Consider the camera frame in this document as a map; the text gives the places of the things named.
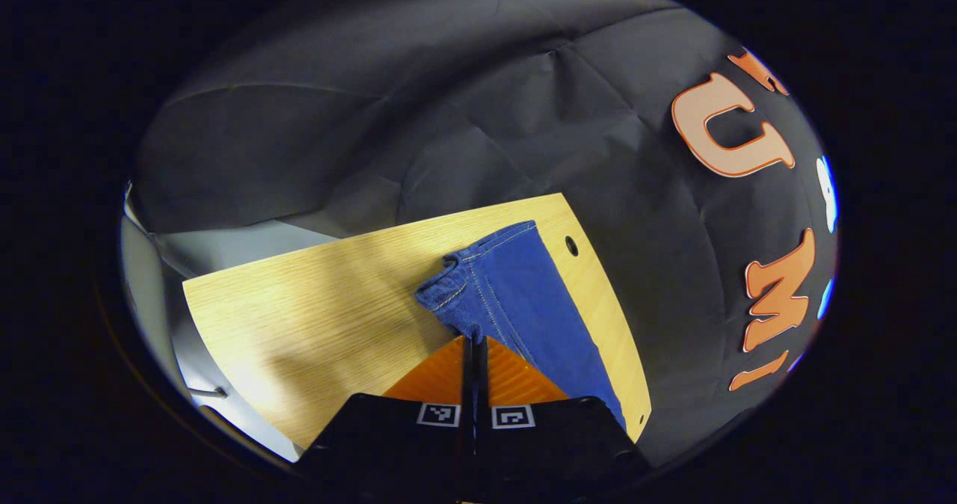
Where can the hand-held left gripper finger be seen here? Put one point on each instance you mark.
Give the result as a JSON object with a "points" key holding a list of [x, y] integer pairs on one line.
{"points": [[482, 384], [468, 384]]}

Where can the blue denim jeans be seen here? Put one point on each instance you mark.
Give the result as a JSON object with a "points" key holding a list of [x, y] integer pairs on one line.
{"points": [[523, 294]]}

